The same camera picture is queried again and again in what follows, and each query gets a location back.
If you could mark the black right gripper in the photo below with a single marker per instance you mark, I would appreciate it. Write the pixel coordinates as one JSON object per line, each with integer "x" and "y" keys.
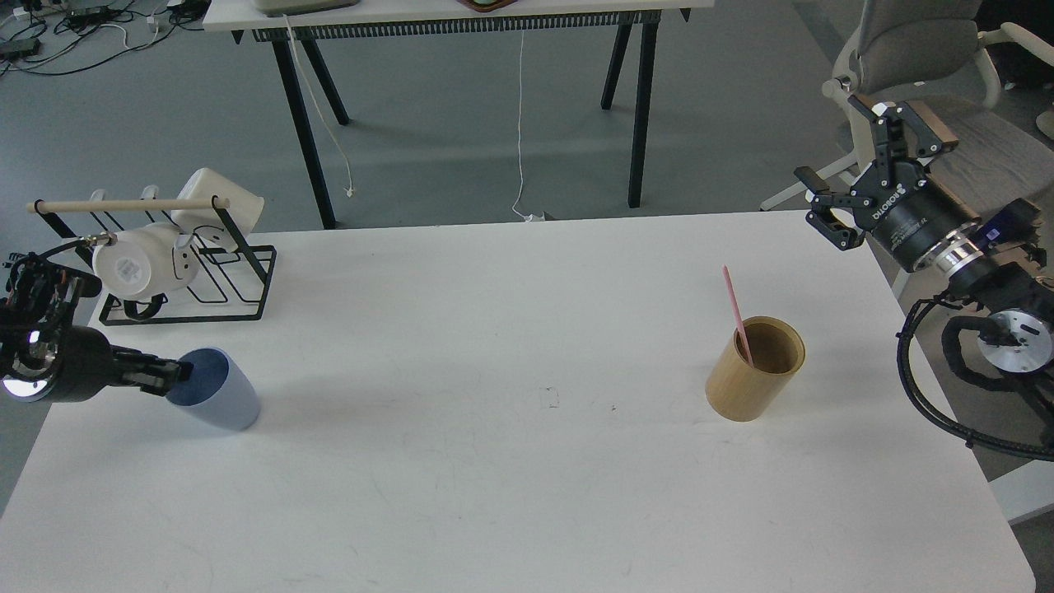
{"x": 909, "y": 215}

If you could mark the black wire cup rack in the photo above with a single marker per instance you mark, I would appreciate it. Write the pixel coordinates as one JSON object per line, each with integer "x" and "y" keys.
{"x": 234, "y": 277}

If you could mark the bamboo cylinder holder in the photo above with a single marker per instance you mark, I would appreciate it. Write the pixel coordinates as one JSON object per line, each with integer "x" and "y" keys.
{"x": 750, "y": 373}

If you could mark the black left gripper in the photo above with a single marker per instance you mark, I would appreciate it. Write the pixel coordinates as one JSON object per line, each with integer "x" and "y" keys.
{"x": 86, "y": 364}

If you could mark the white mug on rack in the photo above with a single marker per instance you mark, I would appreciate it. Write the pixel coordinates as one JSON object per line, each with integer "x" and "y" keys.
{"x": 142, "y": 263}

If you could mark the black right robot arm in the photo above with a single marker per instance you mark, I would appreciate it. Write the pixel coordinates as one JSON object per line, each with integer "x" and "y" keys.
{"x": 1007, "y": 351}

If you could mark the grey office chair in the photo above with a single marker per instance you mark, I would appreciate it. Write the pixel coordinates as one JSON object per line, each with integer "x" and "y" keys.
{"x": 903, "y": 42}

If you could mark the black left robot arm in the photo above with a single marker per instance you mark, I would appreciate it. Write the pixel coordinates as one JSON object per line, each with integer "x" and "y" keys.
{"x": 46, "y": 357}

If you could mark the pink chopstick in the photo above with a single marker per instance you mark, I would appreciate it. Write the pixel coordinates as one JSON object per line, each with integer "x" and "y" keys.
{"x": 739, "y": 324}

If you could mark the blue plastic cup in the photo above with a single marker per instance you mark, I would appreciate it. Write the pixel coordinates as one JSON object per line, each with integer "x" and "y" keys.
{"x": 216, "y": 391}

